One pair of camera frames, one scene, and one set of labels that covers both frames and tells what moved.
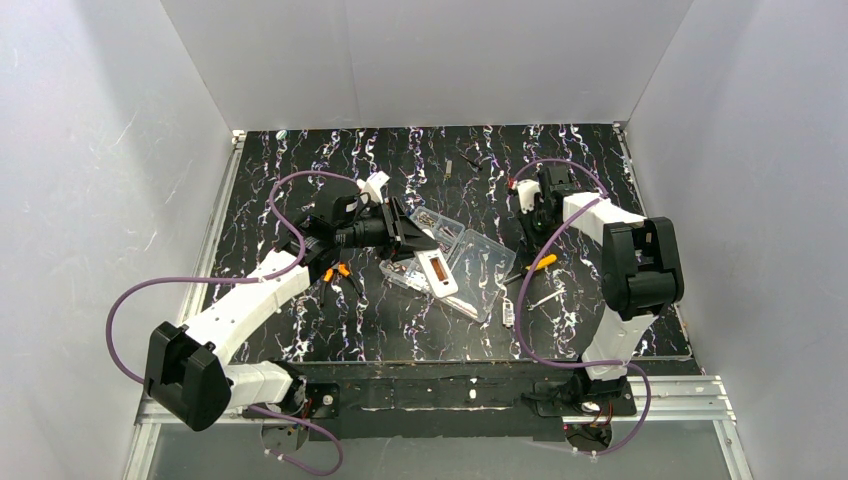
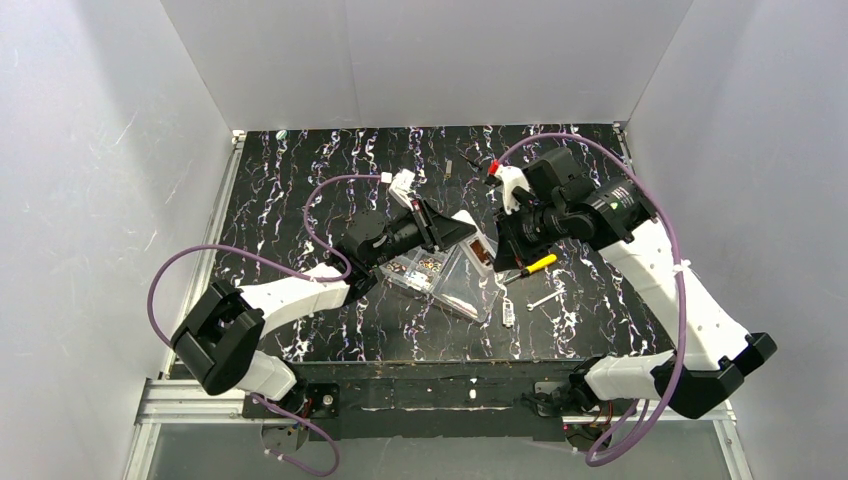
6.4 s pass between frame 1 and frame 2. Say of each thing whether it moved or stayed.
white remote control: moved
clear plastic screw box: stayed
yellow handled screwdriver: stayed
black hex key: stayed
